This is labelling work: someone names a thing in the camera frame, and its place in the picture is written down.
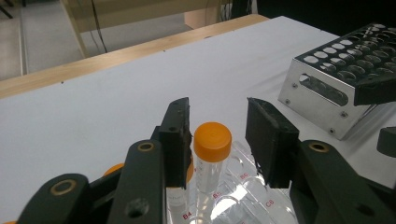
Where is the clear acrylic tube rack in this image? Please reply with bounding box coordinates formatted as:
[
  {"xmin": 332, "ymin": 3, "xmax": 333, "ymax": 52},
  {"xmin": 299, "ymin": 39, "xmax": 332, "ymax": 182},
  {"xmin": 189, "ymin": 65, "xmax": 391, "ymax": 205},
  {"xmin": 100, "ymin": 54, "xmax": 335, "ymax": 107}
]
[{"xmin": 165, "ymin": 140, "xmax": 301, "ymax": 224}]

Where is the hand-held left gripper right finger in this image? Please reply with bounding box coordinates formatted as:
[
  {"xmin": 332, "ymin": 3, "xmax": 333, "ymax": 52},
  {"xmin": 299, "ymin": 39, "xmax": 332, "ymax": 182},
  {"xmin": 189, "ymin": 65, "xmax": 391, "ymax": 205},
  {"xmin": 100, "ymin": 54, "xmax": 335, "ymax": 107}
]
[{"xmin": 245, "ymin": 97, "xmax": 301, "ymax": 189}]

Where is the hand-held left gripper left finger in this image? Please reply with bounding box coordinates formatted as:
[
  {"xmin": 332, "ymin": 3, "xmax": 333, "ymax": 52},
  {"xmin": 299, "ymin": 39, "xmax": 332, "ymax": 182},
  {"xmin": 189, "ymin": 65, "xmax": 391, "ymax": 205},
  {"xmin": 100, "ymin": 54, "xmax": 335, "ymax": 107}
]
[{"xmin": 150, "ymin": 97, "xmax": 193, "ymax": 189}]

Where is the metal tube rack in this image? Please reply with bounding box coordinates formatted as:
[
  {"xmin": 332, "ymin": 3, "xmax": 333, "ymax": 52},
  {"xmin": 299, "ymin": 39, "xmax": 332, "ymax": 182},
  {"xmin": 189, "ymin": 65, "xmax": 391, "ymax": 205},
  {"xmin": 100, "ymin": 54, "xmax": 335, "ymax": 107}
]
[{"xmin": 277, "ymin": 22, "xmax": 396, "ymax": 141}]

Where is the black cable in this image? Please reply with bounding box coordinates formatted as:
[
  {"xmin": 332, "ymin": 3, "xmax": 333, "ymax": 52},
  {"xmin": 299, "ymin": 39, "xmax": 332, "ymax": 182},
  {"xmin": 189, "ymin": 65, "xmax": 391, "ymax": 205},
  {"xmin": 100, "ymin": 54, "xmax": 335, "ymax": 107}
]
[{"xmin": 90, "ymin": 0, "xmax": 108, "ymax": 54}]

